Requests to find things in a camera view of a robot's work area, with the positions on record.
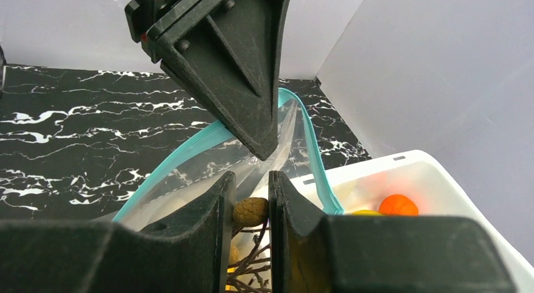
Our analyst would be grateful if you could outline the white plastic bin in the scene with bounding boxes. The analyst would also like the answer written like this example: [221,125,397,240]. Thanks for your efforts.
[290,149,534,293]

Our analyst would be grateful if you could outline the orange tangerine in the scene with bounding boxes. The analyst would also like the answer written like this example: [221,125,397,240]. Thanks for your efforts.
[378,194,419,216]

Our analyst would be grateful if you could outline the brown longan cluster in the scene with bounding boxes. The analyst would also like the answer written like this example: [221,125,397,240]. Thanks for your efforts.
[225,197,273,292]

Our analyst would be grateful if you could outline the clear zip top bag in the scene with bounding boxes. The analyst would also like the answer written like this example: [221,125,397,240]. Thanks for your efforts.
[114,89,342,242]

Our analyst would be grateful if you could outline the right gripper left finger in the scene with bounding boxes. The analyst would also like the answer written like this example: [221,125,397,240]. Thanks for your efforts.
[1,171,236,292]

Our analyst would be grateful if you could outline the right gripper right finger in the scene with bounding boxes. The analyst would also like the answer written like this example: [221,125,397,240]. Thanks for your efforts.
[268,171,517,292]

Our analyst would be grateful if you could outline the yellow green starfruit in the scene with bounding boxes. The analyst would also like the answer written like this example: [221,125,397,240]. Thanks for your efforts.
[351,209,382,216]

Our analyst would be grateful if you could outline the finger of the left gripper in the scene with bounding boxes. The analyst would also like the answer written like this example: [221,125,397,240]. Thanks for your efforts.
[125,0,290,160]

